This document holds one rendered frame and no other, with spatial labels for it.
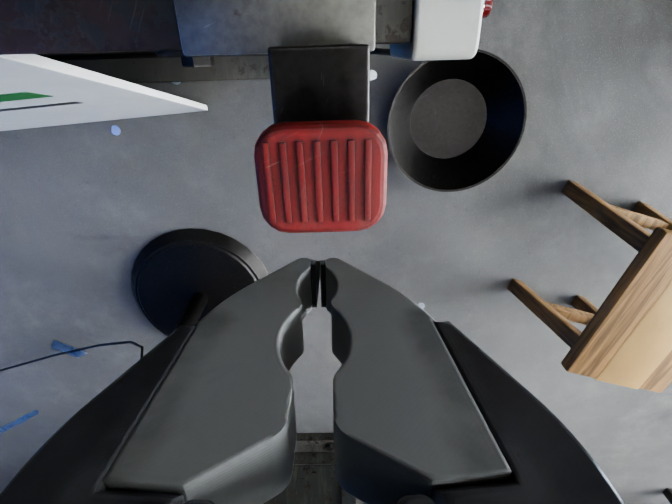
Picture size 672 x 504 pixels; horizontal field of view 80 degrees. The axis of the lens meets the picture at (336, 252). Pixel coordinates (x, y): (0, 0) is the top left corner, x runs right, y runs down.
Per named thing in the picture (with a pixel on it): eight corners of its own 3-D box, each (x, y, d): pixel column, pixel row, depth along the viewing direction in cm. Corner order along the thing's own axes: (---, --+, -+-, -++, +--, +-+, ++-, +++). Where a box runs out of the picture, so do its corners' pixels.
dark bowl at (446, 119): (524, 45, 87) (540, 45, 81) (502, 181, 100) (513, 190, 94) (385, 49, 87) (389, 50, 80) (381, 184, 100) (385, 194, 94)
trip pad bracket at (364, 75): (352, 42, 40) (372, 39, 22) (353, 142, 44) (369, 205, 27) (291, 44, 40) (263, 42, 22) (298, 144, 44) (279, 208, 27)
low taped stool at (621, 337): (567, 176, 101) (669, 231, 71) (649, 201, 104) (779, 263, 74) (504, 289, 115) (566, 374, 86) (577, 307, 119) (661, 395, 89)
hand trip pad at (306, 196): (374, 103, 27) (390, 122, 20) (372, 190, 29) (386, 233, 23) (268, 106, 27) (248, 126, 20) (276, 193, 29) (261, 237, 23)
